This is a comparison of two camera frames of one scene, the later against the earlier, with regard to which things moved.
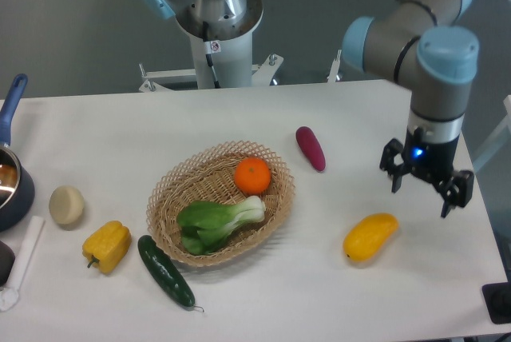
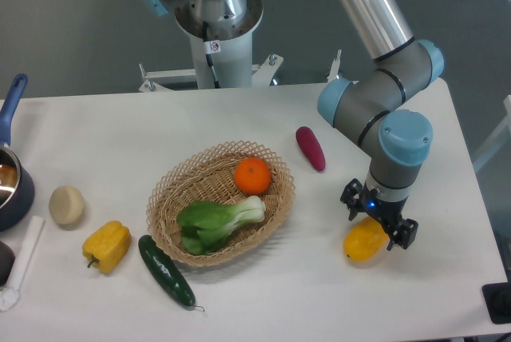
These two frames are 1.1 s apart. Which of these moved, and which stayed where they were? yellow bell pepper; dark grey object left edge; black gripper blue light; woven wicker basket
Moved: black gripper blue light
Stayed: yellow bell pepper; dark grey object left edge; woven wicker basket
